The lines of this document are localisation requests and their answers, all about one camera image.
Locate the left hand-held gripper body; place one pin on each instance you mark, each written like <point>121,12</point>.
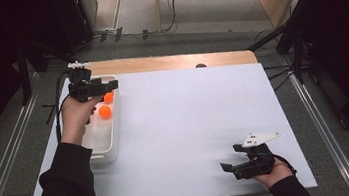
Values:
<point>81,84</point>

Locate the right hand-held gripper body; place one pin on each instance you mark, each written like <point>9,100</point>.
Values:
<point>257,163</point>

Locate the orange table tennis ball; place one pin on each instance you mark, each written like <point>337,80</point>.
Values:
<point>105,112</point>
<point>109,98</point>

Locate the white plastic bin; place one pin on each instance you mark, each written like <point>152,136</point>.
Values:
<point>103,137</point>

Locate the person's right hand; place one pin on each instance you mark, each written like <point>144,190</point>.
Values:
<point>277,172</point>

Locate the person's left hand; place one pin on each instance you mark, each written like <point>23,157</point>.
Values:
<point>74,120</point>

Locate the wooden table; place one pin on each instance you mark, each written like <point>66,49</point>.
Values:
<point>158,63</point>

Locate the white table board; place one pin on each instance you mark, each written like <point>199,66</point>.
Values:
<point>192,119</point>

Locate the black stand leg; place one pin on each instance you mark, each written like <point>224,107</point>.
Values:
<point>24,76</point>

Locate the black cabinet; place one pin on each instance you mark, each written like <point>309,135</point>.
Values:
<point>75,16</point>

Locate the small dark round object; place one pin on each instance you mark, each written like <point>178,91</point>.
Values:
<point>201,65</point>

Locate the black tripod stand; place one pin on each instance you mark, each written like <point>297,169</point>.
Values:
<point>289,40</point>

